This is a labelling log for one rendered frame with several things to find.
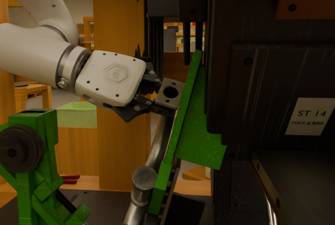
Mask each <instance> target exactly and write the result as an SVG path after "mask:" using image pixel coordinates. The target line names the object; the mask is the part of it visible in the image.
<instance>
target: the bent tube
mask: <svg viewBox="0 0 335 225"><path fill-rule="evenodd" d="M173 84H174V85H173ZM184 87H185V83H183V82H179V81H176V80H173V79H169V78H166V77H165V78H164V80H163V82H162V85H161V87H160V90H159V92H158V95H157V97H156V100H155V104H158V105H161V106H165V107H168V108H171V109H175V111H174V114H173V116H172V117H169V116H163V115H159V120H158V125H157V129H156V133H155V136H154V140H153V143H152V147H151V150H150V153H149V156H148V159H147V161H146V164H145V166H149V167H151V168H153V169H154V170H155V171H156V173H157V174H158V172H159V169H160V165H161V162H162V160H163V159H164V155H165V152H166V149H167V146H168V141H169V138H170V134H171V131H172V127H173V123H174V118H175V113H176V110H178V107H179V104H180V101H181V97H182V94H183V90H184ZM146 209H147V207H145V208H139V207H137V206H135V205H134V204H133V203H132V202H131V204H130V206H129V209H128V211H127V214H126V217H125V219H124V222H123V223H125V224H128V225H141V224H142V221H143V218H144V215H145V212H146Z"/></svg>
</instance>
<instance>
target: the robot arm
mask: <svg viewBox="0 0 335 225"><path fill-rule="evenodd" d="M15 1H17V2H18V3H19V4H21V5H22V6H23V7H24V8H25V9H26V10H27V12H28V13H29V14H30V16H31V17H32V18H33V20H34V21H35V23H36V25H37V27H35V28H23V27H20V26H17V25H14V24H10V23H2V24H0V70H3V71H6V72H9V73H12V74H15V75H18V76H21V77H24V78H27V79H30V80H33V81H36V82H39V83H42V84H45V85H48V86H51V87H54V88H57V89H60V90H63V91H66V92H69V93H72V94H74V93H76V95H78V96H79V97H81V98H83V99H84V100H86V101H88V102H90V103H92V104H94V105H96V106H98V107H100V108H103V109H105V110H108V111H110V112H113V113H116V114H118V115H119V116H120V117H121V118H122V119H123V120H124V121H125V122H126V123H129V122H130V121H131V120H133V119H134V118H135V117H136V116H139V115H142V114H144V113H150V112H154V113H157V114H160V115H163V116H169V117H172V116H173V114H174V111H175V109H171V108H168V107H165V106H161V105H158V104H155V100H156V99H154V100H153V101H152V100H150V99H147V98H145V97H143V96H141V95H139V92H140V89H141V88H145V89H149V90H153V91H157V92H159V90H160V87H161V85H162V81H161V79H160V78H159V77H158V76H157V75H156V73H155V72H154V68H153V64H152V63H151V62H144V61H143V60H140V59H137V58H134V57H130V56H127V55H123V54H118V53H114V52H108V51H100V50H95V51H94V52H93V53H91V52H90V51H89V49H87V48H84V47H81V46H78V42H79V32H78V28H77V26H76V23H75V21H74V19H73V17H72V15H71V13H70V12H69V10H68V8H67V6H66V4H65V3H64V1H63V0H15ZM144 72H146V73H147V74H144ZM157 94H158V93H157Z"/></svg>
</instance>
